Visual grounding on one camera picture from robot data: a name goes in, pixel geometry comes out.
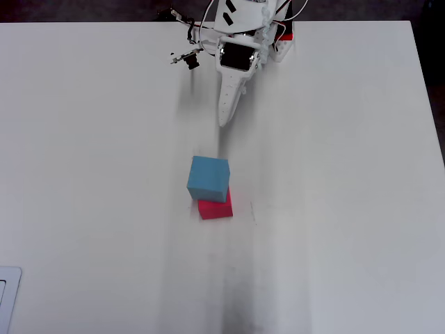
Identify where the white fixed gripper finger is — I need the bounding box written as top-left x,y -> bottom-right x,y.
216,68 -> 250,129

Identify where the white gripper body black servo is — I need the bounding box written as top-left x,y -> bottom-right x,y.
214,31 -> 264,80

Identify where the blue foam cube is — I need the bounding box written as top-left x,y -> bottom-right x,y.
186,155 -> 232,205

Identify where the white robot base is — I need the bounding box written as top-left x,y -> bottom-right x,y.
270,19 -> 296,64

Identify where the red foam cube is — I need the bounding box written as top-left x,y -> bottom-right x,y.
197,187 -> 234,221

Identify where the white tray corner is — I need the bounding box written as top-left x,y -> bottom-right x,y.
0,267 -> 23,334

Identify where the translucent spiral cable wrap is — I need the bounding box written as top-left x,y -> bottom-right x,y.
259,6 -> 276,65

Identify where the white servo cable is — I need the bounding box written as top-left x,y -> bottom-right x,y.
199,0 -> 224,54

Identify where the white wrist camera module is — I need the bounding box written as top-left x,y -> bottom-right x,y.
169,47 -> 205,71

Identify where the black camera cable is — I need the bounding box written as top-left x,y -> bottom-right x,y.
186,17 -> 197,46

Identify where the red black servo cable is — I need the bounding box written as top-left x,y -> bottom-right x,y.
273,0 -> 310,45

